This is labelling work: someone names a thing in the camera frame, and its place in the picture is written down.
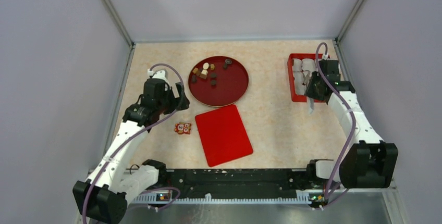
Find metal tongs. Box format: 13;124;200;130
306;97;314;115

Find red chocolate box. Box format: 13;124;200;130
287;53;343;103

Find red owl number block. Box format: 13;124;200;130
174;122;192;135

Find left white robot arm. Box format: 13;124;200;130
72;78;189;223

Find red rectangular lid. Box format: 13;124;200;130
195;104;253;167

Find round dark red tray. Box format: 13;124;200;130
188;56;250;107

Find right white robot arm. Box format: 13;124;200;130
305;59;398;189

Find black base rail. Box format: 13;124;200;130
151;168;327;200

